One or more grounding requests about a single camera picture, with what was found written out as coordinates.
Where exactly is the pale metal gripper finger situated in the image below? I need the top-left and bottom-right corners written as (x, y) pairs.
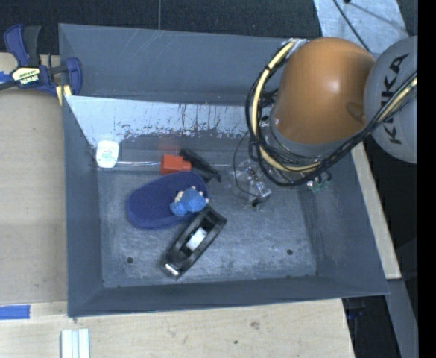
top-left (239, 158), bottom-right (260, 186)
top-left (248, 180), bottom-right (273, 207)

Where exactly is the black elongated tool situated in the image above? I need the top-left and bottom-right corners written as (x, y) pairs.
top-left (179, 148), bottom-right (223, 183)

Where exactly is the black tape dispenser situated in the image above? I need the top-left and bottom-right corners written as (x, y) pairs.
top-left (160, 204), bottom-right (228, 280)

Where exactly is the grey metal bin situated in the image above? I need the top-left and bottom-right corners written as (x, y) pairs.
top-left (57, 22), bottom-right (391, 318)

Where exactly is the blue toy animal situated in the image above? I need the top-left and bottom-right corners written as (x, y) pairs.
top-left (169, 186), bottom-right (210, 218)

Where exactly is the red-orange block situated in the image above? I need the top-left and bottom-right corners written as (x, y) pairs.
top-left (159, 154), bottom-right (193, 176)

